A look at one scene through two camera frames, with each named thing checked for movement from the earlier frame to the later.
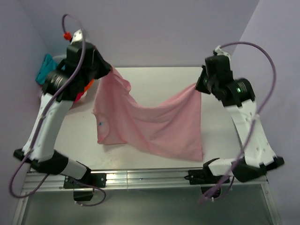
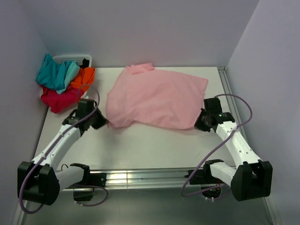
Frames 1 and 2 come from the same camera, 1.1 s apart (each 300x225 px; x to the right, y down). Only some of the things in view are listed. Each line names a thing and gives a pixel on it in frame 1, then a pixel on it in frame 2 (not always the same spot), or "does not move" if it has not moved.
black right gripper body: x=206 y=84 -> x=201 y=122
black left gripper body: x=97 y=69 -> x=96 y=119
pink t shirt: x=173 y=127 -> x=142 y=96
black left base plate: x=98 y=180 does not move
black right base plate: x=203 y=176 does not move
